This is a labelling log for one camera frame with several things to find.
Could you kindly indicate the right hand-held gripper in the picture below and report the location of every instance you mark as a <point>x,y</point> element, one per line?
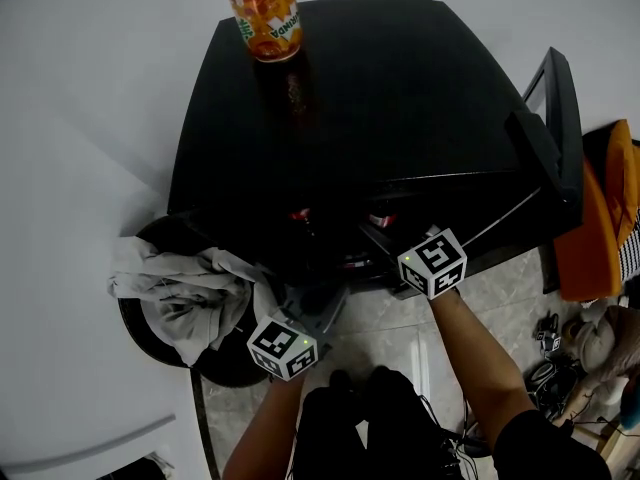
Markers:
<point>432,263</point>

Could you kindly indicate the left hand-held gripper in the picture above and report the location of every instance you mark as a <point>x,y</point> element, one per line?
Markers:
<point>282,348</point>

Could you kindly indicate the black mini fridge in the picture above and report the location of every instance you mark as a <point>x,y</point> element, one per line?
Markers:
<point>375,93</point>

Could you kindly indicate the orange soda can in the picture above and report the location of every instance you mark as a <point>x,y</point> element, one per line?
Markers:
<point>265,18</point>

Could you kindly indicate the person's right forearm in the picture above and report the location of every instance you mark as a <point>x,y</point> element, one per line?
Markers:
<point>480,368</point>

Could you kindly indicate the person's left forearm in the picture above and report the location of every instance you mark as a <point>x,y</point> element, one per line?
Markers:
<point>265,433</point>

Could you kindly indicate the person's left shoe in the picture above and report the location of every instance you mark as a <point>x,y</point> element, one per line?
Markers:
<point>340,380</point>

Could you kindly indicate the person's shoe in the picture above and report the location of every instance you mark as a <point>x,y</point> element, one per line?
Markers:
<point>380,375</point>
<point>340,380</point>

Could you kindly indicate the person's right shoe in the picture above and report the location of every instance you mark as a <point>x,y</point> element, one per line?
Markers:
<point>380,375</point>

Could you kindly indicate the round black chair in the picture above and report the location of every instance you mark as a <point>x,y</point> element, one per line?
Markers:
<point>230,373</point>

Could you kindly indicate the small black hand-held device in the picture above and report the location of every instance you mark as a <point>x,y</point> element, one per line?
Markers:
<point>547,333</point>

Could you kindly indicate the grey crumpled clothes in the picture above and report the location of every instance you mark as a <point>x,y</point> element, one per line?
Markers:
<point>190,293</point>

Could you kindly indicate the person's black clothing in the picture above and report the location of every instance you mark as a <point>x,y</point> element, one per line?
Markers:
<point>390,438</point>

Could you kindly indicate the orange sofa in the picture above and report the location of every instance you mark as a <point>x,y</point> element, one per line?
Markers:
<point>590,248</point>

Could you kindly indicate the black and white striped blanket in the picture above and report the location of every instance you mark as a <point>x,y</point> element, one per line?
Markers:
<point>631,253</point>

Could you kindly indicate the large orange cushion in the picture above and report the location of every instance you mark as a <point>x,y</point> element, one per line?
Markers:
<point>620,178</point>

